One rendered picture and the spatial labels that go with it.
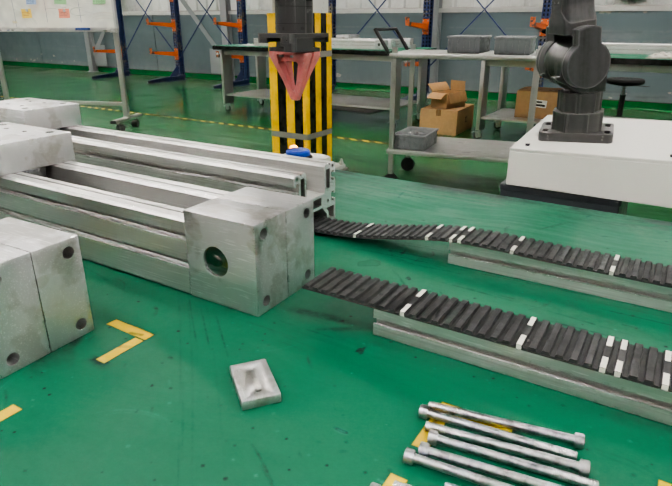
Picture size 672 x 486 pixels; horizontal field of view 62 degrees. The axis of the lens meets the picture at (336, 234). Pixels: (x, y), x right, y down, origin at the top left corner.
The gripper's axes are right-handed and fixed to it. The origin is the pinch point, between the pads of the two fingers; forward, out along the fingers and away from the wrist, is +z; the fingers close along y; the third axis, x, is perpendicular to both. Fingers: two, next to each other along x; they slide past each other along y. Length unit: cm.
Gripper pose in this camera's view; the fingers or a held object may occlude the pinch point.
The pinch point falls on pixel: (295, 94)
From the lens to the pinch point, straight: 91.0
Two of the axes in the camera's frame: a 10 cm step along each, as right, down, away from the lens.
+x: 8.5, 1.9, -4.8
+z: -0.1, 9.4, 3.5
